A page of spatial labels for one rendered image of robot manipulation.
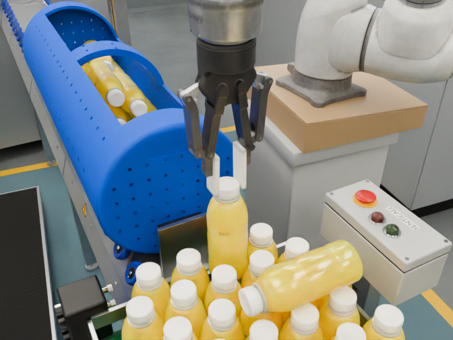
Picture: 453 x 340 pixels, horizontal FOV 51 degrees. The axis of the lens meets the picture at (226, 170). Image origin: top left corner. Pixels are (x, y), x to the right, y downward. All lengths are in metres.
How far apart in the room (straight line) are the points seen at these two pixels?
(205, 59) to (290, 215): 0.78
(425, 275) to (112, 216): 0.53
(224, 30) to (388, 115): 0.77
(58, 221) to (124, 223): 1.78
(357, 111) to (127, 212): 0.64
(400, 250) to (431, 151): 1.66
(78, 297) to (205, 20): 0.51
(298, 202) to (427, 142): 1.20
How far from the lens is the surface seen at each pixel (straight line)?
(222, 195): 0.70
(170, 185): 0.86
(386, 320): 0.72
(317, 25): 1.19
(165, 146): 0.81
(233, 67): 0.58
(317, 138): 1.17
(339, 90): 1.26
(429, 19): 1.12
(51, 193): 2.85
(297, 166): 1.21
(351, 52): 1.19
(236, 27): 0.56
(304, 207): 1.31
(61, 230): 2.57
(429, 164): 2.48
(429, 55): 1.15
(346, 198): 0.87
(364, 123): 1.23
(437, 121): 2.34
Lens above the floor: 1.62
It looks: 34 degrees down
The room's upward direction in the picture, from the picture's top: straight up
